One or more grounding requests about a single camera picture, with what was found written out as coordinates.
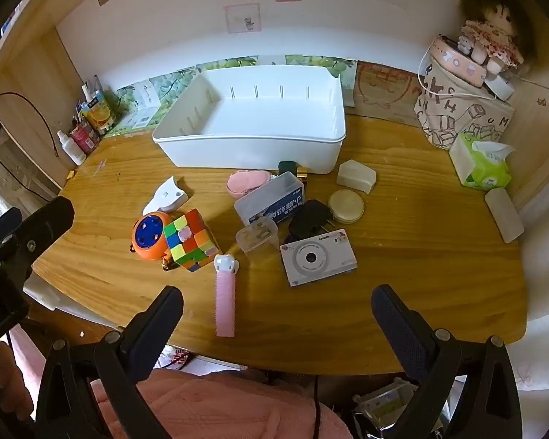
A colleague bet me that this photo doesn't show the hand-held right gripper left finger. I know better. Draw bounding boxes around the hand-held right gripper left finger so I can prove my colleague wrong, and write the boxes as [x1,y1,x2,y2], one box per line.
[34,286,184,439]

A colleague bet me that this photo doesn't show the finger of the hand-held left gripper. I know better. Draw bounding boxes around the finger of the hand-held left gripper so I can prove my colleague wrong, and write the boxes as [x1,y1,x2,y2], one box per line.
[0,207,23,261]
[8,196,76,277]

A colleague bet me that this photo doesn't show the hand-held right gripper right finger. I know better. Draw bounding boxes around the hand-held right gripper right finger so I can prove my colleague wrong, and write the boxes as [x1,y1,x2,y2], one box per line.
[370,284,524,439]

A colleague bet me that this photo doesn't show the pink eraser bar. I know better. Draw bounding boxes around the pink eraser bar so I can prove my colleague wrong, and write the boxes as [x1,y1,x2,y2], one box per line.
[213,254,239,338]

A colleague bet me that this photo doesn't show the orange round toy blue face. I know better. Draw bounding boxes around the orange round toy blue face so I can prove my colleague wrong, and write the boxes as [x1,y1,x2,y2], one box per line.
[130,211,172,262]

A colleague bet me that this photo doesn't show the multicoloured puzzle cube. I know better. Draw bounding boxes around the multicoloured puzzle cube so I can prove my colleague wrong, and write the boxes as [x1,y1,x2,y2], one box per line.
[162,208,217,273]

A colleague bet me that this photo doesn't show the white toy camera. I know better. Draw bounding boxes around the white toy camera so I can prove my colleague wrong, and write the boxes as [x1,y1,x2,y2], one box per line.
[279,229,358,288]

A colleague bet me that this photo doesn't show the white whale-shaped holder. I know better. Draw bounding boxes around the white whale-shaped holder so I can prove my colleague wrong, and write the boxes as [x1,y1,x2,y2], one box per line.
[142,175,190,215]

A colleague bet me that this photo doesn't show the clear plastic box blue label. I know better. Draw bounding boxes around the clear plastic box blue label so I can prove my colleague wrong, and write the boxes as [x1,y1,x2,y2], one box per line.
[233,171,306,226]

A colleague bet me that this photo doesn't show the pink oval case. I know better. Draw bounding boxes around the pink oval case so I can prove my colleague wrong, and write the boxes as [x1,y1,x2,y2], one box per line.
[226,170,270,199]

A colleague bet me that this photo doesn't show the white plastic storage bin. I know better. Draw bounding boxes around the white plastic storage bin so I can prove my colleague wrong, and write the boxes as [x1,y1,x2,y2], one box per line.
[152,65,347,175]

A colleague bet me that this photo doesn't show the person's left hand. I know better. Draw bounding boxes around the person's left hand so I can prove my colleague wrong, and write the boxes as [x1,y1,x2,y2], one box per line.
[0,341,35,426]

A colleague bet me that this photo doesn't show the white green printed carton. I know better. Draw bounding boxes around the white green printed carton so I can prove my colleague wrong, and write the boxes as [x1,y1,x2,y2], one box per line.
[352,377,449,439]

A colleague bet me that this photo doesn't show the white spray bottle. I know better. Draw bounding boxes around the white spray bottle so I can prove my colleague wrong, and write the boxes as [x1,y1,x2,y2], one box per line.
[57,130,87,166]

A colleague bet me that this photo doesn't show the pink fleece garment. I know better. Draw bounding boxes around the pink fleece garment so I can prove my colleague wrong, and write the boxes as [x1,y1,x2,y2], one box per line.
[89,368,353,439]

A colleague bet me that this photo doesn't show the orange juice carton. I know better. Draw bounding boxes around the orange juice carton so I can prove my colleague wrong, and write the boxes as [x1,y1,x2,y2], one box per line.
[80,89,117,131]

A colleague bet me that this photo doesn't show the small clear plastic box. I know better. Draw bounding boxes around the small clear plastic box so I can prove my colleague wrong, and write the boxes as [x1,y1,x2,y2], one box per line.
[235,216,280,257]

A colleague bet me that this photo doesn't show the round gold compact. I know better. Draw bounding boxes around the round gold compact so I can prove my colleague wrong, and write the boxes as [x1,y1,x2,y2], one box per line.
[328,189,365,225]

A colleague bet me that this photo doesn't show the white paper box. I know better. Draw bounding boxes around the white paper box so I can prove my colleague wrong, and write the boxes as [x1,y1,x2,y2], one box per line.
[114,79,162,130]

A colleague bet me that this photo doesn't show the white rectangular case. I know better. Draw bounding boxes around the white rectangular case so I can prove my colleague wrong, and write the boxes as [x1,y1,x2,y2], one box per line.
[484,187,525,244]

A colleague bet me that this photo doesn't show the white rounded plastic box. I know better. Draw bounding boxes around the white rounded plastic box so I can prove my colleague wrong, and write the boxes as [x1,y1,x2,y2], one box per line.
[337,159,377,194]

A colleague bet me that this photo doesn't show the green tissue pack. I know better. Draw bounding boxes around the green tissue pack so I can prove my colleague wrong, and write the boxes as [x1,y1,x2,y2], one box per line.
[448,132,517,190]

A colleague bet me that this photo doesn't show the printed canvas bag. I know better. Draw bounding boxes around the printed canvas bag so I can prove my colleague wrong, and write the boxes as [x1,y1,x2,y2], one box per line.
[414,55,515,149]

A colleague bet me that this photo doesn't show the white power adapter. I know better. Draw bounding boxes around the white power adapter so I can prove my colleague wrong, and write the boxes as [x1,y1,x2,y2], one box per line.
[482,73,515,101]

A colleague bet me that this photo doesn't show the pink round tin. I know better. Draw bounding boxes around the pink round tin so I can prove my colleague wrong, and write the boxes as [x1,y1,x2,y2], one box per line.
[427,35,490,87]

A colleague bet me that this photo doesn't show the brown-haired doll floral dress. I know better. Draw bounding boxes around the brown-haired doll floral dress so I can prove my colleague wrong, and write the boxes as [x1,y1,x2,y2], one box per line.
[457,0,531,76]

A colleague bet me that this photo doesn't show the thin black cable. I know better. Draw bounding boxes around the thin black cable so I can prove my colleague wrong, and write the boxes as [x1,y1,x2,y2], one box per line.
[0,92,60,202]

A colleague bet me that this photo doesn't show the thin black cord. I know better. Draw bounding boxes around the thin black cord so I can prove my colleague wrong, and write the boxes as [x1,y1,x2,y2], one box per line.
[312,375,324,439]

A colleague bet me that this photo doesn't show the brown printed wall poster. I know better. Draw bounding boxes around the brown printed wall poster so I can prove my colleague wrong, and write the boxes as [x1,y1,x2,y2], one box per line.
[352,61,428,124]

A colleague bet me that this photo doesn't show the white cable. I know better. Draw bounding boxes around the white cable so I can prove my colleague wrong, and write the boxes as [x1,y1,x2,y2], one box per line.
[417,39,499,101]

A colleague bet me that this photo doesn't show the pink square wall sticker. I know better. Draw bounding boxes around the pink square wall sticker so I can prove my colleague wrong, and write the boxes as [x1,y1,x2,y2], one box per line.
[224,3,262,34]

